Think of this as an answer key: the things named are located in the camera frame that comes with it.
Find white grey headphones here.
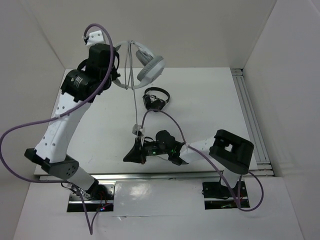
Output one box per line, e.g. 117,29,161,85
113,40,166,90

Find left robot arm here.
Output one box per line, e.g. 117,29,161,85
24,43,119,200

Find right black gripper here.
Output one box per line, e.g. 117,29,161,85
123,136,170,164

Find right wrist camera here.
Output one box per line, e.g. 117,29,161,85
132,123,145,144

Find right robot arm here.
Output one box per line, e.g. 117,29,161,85
123,129,254,196

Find aluminium front rail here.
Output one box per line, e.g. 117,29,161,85
92,171,220,181

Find black headphones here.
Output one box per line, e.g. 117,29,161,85
142,87,171,110

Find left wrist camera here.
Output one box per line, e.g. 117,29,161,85
82,30,106,49

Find aluminium right side rail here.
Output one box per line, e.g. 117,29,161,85
230,68,274,176

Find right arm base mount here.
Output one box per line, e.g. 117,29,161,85
201,181,250,210

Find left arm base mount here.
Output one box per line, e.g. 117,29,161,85
63,183,115,213

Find aluminium rail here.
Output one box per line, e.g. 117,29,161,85
230,68,274,176
92,171,220,181

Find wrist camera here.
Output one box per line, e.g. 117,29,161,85
82,30,106,49
132,123,145,144

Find grey headphone cable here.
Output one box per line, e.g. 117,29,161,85
123,39,141,141

